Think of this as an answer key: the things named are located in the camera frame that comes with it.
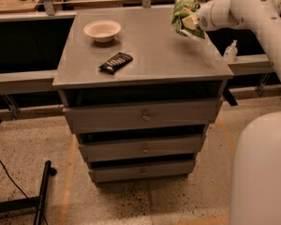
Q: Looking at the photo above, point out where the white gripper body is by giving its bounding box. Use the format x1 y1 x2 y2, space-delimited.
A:
197 2 215 31

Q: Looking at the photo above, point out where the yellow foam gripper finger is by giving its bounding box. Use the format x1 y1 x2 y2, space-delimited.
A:
182 13 199 30

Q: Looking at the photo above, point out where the green jalapeno chip bag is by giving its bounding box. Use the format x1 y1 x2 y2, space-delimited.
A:
171 0 205 40

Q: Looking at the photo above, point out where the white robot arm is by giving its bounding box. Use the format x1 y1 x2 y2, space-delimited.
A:
194 0 281 225

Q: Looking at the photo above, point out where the white paper bowl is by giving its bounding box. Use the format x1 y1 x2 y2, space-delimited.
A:
83 20 121 43

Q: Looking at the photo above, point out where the clear sanitizer pump bottle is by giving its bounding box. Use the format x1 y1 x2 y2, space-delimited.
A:
223 40 238 62

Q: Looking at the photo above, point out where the black snack bar wrapper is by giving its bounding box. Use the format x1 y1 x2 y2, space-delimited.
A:
98 52 133 74

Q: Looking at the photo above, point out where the grey drawer cabinet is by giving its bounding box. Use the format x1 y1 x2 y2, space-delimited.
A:
53 7 232 171

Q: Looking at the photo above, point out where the top grey drawer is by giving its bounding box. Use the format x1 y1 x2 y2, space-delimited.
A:
64 98 222 134

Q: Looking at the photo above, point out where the grey drawer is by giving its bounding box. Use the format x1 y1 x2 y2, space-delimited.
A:
64 98 222 134
89 159 195 183
79 134 206 162

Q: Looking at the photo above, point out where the bottom grey drawer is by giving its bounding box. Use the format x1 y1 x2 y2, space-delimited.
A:
89 159 195 183

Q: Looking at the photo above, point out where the middle grey drawer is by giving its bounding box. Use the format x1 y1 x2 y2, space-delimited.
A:
79 134 206 162

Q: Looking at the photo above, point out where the grey metal railing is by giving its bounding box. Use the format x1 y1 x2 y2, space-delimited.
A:
0 0 281 95

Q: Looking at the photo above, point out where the black stand base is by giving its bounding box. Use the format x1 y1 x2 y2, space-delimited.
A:
0 160 57 225

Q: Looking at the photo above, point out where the black floor cable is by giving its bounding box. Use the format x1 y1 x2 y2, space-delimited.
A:
0 150 49 225

